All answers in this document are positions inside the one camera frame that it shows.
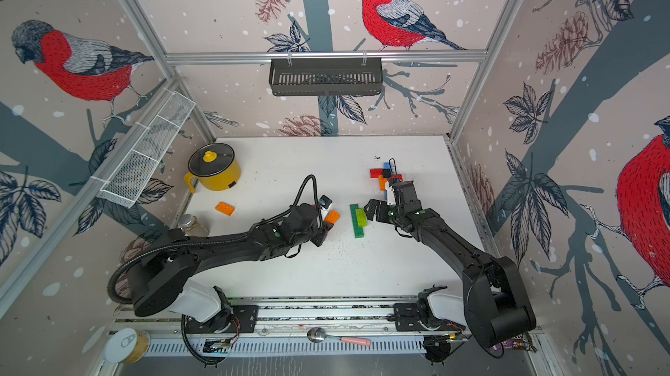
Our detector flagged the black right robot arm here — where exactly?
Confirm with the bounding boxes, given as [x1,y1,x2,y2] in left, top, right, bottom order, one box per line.
[364,179,537,348]

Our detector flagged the orange lego brick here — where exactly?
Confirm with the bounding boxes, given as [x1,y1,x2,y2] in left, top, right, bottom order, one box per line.
[216,202,235,217]
[378,176,388,191]
[325,210,341,225]

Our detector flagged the white wire mesh shelf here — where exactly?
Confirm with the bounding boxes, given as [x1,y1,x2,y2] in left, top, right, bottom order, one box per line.
[97,88,195,208]

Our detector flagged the black hanging wire basket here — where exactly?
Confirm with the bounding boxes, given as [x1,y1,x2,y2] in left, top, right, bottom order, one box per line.
[269,58,383,97]

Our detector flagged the lime green lego brick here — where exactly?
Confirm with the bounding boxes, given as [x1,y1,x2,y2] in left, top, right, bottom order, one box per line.
[355,209,367,228]

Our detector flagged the yellow pot with black lid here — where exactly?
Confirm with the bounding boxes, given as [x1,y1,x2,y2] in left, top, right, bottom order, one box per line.
[184,143,242,194]

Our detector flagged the purple candy packet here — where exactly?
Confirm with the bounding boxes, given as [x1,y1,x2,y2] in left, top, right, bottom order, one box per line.
[502,339,537,353]

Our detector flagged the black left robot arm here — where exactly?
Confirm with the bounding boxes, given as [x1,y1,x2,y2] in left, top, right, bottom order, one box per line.
[106,195,333,338]

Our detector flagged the spoon with pink handle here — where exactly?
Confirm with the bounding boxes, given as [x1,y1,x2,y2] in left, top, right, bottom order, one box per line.
[307,327,372,347]

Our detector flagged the small glass spice jar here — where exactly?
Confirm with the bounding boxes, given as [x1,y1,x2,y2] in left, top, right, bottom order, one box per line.
[178,214,209,238]

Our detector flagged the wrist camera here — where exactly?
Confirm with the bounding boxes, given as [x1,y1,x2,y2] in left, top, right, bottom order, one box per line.
[319,195,333,216]
[385,182,396,206]

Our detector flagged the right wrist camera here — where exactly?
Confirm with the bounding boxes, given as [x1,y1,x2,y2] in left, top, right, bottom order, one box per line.
[385,182,396,206]

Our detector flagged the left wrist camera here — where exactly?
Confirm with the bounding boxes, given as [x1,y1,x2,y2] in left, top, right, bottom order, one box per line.
[319,195,333,216]

